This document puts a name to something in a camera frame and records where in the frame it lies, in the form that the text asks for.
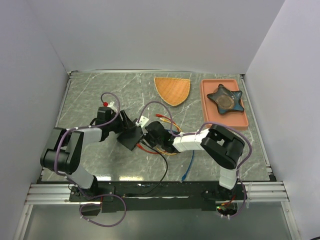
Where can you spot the pink rectangular tray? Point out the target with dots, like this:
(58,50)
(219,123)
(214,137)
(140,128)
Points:
(235,119)

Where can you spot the orange woven basket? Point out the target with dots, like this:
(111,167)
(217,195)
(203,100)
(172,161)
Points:
(173,91)

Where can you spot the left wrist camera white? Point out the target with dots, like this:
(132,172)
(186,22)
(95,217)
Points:
(112,105)

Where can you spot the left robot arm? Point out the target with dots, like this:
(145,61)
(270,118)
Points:
(63,150)

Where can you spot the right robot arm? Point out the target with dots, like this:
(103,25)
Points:
(223,146)

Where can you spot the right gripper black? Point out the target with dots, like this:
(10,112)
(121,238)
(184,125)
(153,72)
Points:
(145,136)

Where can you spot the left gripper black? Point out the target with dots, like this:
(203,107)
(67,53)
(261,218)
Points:
(129,124)

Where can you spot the black network switch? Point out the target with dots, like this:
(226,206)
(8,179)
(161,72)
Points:
(131,137)

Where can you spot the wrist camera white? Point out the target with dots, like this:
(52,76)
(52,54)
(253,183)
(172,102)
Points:
(112,105)
(142,121)

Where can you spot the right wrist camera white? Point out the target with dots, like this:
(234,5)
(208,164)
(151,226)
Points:
(142,121)

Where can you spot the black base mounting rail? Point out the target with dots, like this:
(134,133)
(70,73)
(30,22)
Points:
(151,195)

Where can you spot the blue star-shaped dish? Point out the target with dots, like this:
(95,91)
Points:
(226,100)

